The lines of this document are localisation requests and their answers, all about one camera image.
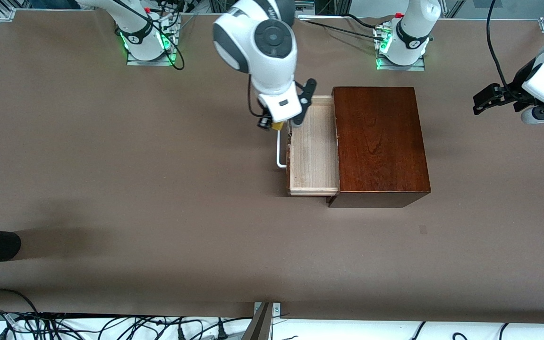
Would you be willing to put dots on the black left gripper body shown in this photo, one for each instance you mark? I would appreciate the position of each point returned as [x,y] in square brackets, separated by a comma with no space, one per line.
[511,91]

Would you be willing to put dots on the yellow wooden block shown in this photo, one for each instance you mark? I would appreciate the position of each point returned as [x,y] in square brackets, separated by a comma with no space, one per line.
[278,126]

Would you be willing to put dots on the wooden drawer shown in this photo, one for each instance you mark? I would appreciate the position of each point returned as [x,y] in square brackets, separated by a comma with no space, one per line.
[312,156]

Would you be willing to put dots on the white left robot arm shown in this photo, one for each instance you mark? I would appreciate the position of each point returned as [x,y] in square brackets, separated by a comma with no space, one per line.
[413,28]

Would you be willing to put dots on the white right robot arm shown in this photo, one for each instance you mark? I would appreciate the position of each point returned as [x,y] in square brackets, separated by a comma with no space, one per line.
[267,42]

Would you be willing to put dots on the dark brown wooden cabinet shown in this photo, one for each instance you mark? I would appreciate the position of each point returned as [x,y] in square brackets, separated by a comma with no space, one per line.
[383,146]

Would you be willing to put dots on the grey device box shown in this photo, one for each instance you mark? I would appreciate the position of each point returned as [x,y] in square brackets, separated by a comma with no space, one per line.
[307,5]

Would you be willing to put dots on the brown table cover sheet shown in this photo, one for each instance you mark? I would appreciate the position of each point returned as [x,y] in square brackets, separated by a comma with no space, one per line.
[206,236]

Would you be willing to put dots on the black power plug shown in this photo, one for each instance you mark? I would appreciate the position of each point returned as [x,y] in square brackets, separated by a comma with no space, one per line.
[181,334]
[222,333]

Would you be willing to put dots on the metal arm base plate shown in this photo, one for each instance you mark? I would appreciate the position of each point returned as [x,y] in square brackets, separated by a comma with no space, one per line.
[151,63]
[402,67]

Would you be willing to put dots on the aluminium bracket profile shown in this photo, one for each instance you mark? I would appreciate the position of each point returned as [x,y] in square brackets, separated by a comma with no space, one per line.
[263,326]

